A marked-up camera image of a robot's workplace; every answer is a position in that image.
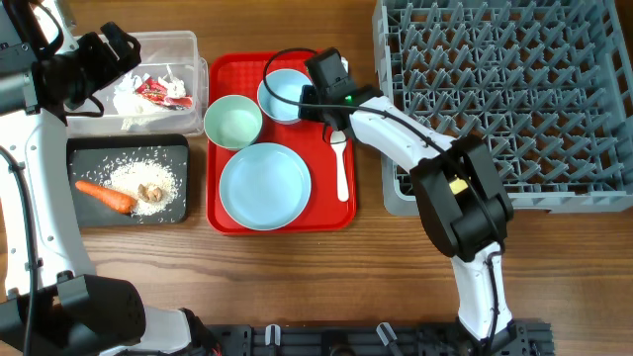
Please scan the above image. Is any light blue bowl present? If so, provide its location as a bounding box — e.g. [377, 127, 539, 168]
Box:
[257, 69, 312, 125]

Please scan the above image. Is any white red wrapper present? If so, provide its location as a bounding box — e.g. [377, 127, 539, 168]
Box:
[112, 64, 193, 115]

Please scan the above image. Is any light green bowl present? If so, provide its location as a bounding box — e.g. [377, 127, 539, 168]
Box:
[204, 95, 263, 150]

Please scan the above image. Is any white rice pile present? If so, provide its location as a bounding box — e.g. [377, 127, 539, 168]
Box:
[78, 155, 183, 218]

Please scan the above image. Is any orange carrot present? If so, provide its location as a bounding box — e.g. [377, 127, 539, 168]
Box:
[75, 181, 137, 214]

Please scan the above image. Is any brown food scrap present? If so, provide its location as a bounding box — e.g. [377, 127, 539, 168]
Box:
[137, 184, 163, 203]

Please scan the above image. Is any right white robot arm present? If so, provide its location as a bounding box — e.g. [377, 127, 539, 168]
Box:
[300, 48, 513, 354]

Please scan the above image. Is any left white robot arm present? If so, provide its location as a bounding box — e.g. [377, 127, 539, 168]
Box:
[1, 1, 223, 355]

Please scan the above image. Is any grey dishwasher rack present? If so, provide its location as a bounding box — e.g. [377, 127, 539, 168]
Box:
[372, 0, 632, 214]

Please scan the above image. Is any white plastic spoon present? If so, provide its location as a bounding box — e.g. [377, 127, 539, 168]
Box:
[330, 131, 349, 202]

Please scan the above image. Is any red plastic tray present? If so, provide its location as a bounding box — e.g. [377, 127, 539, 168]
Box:
[205, 51, 356, 234]

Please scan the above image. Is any clear plastic bin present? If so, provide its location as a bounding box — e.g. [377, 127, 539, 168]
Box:
[67, 31, 209, 137]

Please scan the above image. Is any large light blue plate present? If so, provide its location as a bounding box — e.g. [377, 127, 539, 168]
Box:
[219, 142, 312, 231]

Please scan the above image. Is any black tray bin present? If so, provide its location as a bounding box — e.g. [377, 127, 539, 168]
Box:
[67, 133, 190, 227]

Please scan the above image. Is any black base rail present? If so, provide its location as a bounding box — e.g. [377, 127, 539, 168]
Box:
[209, 320, 556, 356]

